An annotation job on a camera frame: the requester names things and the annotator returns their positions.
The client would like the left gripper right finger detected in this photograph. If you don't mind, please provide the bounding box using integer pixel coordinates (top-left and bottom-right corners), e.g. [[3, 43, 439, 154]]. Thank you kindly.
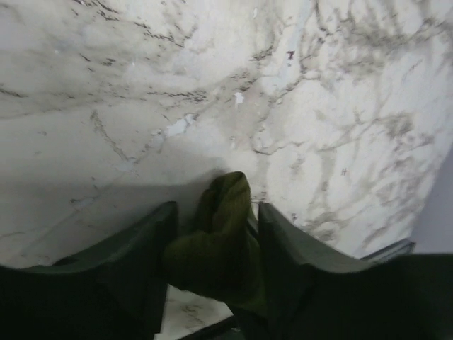
[[258, 203, 452, 339]]

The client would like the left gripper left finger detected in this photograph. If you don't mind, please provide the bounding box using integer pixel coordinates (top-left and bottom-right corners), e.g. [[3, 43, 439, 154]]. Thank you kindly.
[[1, 202, 178, 339]]

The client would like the olive green underwear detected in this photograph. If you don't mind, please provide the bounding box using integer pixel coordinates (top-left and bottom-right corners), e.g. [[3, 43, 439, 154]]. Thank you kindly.
[[161, 171, 268, 317]]

